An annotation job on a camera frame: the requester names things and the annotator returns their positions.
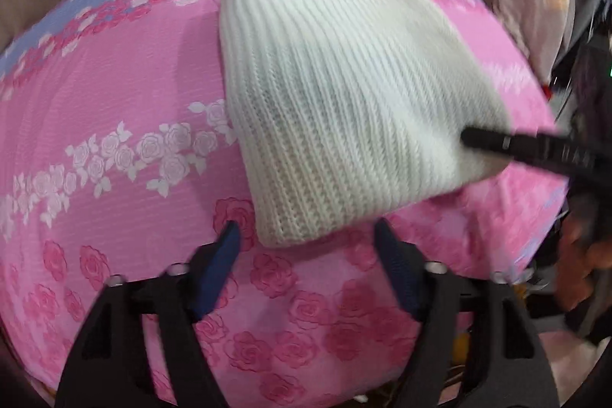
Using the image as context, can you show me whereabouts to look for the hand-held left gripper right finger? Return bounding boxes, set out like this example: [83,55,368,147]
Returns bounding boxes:
[374,219,561,408]

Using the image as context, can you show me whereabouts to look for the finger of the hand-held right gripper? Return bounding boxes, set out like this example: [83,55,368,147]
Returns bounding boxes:
[460,126,604,180]

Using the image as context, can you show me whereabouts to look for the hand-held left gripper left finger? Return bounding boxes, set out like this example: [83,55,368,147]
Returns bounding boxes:
[55,221,242,408]

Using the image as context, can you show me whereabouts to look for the white red black knit sweater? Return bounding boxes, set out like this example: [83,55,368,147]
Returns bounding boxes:
[219,0,515,249]

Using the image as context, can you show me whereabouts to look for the person's right hand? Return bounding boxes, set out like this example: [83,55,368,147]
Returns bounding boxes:
[557,217,612,314]

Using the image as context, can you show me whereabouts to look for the pink floral bed sheet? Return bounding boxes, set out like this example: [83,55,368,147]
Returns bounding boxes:
[0,0,575,408]

